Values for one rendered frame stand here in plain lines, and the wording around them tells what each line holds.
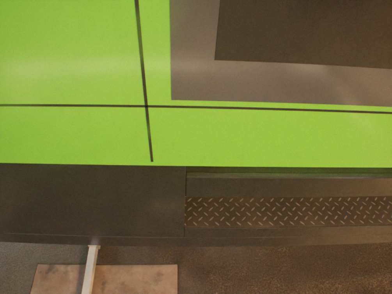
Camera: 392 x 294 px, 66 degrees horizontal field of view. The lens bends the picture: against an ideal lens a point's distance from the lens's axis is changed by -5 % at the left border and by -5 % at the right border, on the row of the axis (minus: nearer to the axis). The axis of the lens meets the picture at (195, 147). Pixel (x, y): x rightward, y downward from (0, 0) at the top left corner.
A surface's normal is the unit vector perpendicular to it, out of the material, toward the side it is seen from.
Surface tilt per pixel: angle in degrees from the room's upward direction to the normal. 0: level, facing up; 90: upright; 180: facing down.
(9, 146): 90
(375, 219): 2
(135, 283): 0
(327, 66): 90
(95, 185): 90
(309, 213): 2
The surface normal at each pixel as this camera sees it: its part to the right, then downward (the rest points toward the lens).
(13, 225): 0.02, 0.76
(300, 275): 0.00, -0.65
